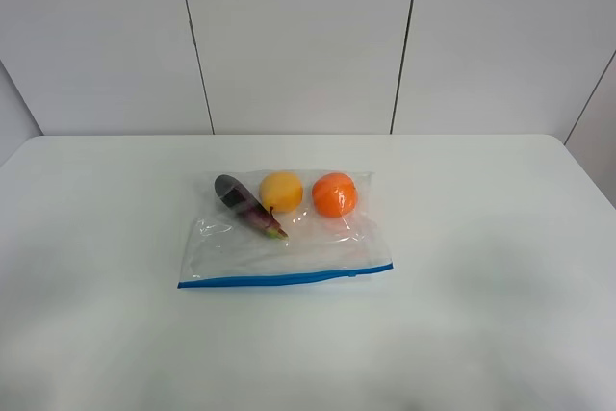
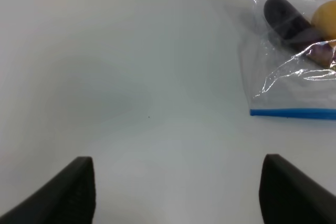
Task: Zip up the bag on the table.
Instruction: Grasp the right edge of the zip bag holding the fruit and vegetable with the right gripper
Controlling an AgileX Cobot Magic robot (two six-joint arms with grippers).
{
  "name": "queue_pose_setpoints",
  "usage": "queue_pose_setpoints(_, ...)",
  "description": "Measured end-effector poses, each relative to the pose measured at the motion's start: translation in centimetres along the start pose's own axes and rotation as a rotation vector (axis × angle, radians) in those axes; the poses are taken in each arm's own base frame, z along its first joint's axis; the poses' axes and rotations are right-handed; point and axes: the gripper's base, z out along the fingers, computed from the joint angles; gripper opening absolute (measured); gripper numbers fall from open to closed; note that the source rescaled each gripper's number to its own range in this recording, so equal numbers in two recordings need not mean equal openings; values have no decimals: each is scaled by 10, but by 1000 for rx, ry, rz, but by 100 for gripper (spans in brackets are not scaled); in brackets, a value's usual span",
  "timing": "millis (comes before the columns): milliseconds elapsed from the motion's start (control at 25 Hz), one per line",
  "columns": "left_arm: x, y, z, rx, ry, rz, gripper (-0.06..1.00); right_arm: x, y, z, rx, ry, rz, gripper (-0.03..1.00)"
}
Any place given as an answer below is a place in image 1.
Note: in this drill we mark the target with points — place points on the yellow toy pear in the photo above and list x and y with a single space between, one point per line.
281 192

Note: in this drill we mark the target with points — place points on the purple toy eggplant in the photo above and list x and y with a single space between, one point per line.
238 199

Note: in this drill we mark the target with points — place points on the orange toy tangerine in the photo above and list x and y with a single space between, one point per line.
334 195

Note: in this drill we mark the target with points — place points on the clear zip bag blue zipper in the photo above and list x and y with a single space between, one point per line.
223 252

